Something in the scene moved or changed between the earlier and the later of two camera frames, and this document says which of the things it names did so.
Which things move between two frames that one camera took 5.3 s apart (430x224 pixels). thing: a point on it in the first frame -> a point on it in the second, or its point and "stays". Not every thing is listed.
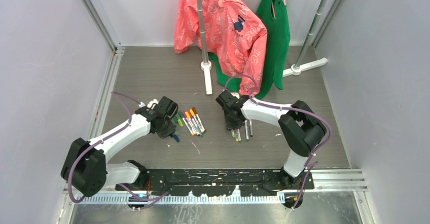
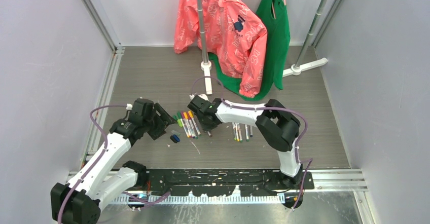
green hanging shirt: (273, 10) stays
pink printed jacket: (238, 39) stays
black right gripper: (230, 125) -> (207, 127)
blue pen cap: (176, 138) stays
